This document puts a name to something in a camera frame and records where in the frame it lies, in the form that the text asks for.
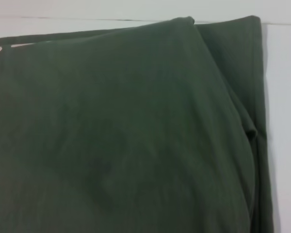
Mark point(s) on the dark green shirt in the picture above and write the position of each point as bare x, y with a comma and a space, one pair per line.
123, 133

